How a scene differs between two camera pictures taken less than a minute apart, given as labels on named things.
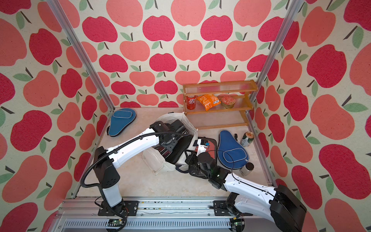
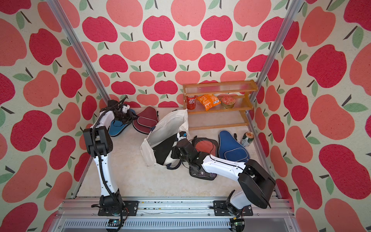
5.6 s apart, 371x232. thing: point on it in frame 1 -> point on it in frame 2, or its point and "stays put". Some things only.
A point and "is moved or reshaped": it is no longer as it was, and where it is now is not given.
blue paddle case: x=231 y=153 stays put
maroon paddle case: x=164 y=151 -> x=147 y=119
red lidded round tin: x=228 y=102 stays put
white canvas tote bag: x=154 y=156 is moved or reshaped
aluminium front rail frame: x=82 y=214 stays put
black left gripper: x=171 y=147 -> x=130 y=117
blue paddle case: x=120 y=119 stays put
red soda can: x=191 y=102 stays put
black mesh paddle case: x=211 y=144 stays put
